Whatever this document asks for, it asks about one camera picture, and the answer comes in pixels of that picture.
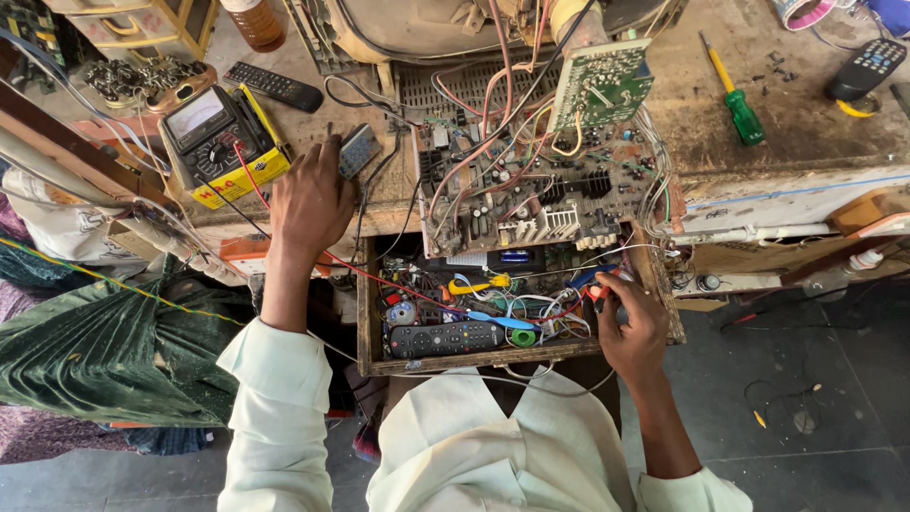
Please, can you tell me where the person's right hand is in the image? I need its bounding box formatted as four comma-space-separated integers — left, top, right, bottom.
593, 272, 671, 385

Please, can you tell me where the person's left hand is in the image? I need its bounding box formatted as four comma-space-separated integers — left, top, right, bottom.
269, 135, 358, 260

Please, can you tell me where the red handled cutter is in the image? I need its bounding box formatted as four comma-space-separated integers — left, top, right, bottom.
586, 280, 621, 314

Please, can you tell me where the yellow multimeter box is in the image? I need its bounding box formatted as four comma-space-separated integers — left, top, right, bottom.
188, 83, 293, 211

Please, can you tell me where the small grey keypad device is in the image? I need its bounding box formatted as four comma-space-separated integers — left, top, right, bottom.
337, 123, 383, 181

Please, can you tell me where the orange white box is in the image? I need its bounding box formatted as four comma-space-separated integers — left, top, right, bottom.
218, 238, 335, 279

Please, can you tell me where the black analog multimeter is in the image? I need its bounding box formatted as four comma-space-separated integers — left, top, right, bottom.
159, 84, 278, 191

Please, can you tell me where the slim black remote control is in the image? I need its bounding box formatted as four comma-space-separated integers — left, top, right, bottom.
222, 61, 325, 114

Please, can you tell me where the wooden drawer of parts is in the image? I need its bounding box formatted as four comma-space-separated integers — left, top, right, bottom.
355, 222, 688, 378

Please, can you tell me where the black device with blue label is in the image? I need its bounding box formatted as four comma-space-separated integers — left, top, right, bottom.
486, 245, 547, 275

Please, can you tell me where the white plastic pipe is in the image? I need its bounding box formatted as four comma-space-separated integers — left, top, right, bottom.
671, 222, 834, 247

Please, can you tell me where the large television circuit board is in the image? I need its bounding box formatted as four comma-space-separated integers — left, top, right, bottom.
411, 105, 678, 260

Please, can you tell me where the copper coloured metal part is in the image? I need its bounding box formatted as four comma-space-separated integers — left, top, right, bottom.
145, 66, 219, 116

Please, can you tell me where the black remote with coloured buttons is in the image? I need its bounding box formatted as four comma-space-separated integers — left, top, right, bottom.
387, 319, 506, 361

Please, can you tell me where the amber liquid bottle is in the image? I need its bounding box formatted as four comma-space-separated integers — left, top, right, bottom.
219, 0, 287, 54

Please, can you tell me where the person's white shirt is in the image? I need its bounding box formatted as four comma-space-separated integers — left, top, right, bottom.
216, 316, 755, 512

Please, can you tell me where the clear bottle with white cap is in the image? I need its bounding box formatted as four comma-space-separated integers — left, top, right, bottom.
802, 248, 884, 297

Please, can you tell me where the television tube casing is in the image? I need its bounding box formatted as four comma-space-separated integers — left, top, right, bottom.
283, 0, 687, 78

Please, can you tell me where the long white tube light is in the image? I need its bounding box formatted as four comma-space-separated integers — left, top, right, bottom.
0, 125, 246, 287

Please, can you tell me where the dark green cloth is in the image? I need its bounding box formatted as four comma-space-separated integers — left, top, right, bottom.
0, 255, 251, 429

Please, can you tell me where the white cloth bag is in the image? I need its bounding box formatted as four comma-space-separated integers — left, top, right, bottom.
0, 167, 146, 269

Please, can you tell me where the green yellow screwdriver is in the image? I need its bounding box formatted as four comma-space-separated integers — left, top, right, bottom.
697, 29, 767, 148

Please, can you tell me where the yellow plastic drawer unit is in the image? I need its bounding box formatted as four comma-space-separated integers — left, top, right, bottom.
41, 0, 222, 62

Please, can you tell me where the small green circuit board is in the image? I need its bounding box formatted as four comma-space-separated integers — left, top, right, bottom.
546, 38, 655, 134

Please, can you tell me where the brown cardboard box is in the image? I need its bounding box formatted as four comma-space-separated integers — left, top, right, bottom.
828, 187, 910, 240

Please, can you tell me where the black remote with white buttons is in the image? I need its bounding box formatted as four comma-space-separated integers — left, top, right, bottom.
824, 37, 909, 102

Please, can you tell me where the pink white tape roll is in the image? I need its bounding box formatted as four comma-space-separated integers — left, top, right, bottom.
771, 0, 841, 32

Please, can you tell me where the blue cloth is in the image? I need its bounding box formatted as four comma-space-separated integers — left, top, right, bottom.
863, 0, 910, 38

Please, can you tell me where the red multimeter probe wire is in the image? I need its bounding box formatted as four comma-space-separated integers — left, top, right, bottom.
233, 141, 463, 315

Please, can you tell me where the light blue handled tool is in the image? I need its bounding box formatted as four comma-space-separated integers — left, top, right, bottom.
465, 310, 536, 332

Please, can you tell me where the black cable on floor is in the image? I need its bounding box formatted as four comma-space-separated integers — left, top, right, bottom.
742, 383, 823, 429

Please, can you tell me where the yellow handled tool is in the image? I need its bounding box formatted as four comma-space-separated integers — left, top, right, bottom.
447, 273, 512, 297

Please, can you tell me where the yellow green rope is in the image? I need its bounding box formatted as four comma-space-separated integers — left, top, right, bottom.
0, 236, 247, 327

